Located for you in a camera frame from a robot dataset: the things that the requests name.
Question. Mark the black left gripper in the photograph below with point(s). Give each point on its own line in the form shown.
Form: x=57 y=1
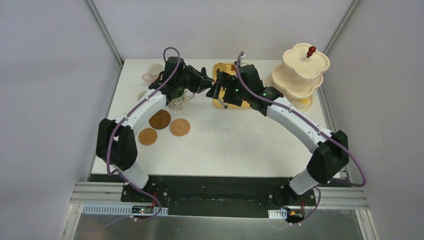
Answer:
x=195 y=80

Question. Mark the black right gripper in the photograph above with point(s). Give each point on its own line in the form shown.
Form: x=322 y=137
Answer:
x=224 y=87

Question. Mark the metal tongs with black tips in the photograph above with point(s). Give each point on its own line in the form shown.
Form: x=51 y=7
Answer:
x=222 y=103

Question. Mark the yellow cream tart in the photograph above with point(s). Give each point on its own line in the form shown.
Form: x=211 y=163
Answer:
x=305 y=101

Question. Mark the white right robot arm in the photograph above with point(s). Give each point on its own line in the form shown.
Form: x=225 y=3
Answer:
x=328 y=148

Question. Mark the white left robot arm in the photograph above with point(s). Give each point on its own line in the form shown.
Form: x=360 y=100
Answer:
x=116 y=141

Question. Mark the yellow plastic tray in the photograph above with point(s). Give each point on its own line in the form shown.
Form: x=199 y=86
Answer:
x=215 y=102

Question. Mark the floral mug with green inside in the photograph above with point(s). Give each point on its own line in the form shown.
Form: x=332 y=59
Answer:
x=180 y=102

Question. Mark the light woven round coaster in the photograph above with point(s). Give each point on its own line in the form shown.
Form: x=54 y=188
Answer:
x=179 y=127

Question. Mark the pink mug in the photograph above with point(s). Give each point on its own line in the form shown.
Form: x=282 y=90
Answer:
x=153 y=72

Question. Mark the dark brown wooden coaster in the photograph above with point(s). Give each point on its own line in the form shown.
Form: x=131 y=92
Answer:
x=160 y=120

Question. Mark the light green mug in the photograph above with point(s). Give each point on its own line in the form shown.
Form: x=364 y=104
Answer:
x=141 y=95

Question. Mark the orange round coaster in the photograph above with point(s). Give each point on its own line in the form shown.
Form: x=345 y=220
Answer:
x=147 y=136

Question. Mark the cream three-tier cake stand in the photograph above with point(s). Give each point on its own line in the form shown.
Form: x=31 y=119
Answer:
x=300 y=74

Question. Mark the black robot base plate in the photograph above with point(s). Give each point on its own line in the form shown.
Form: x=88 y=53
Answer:
x=219 y=196

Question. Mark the left aluminium frame post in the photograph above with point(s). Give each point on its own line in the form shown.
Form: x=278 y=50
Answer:
x=96 y=15

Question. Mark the aluminium frame post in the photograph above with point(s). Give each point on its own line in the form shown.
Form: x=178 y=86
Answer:
x=96 y=15
x=354 y=4

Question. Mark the right white slotted cable duct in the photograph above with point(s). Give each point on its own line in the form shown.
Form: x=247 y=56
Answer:
x=277 y=214

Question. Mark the right aluminium frame post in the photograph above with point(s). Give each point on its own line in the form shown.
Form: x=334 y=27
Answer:
x=354 y=4

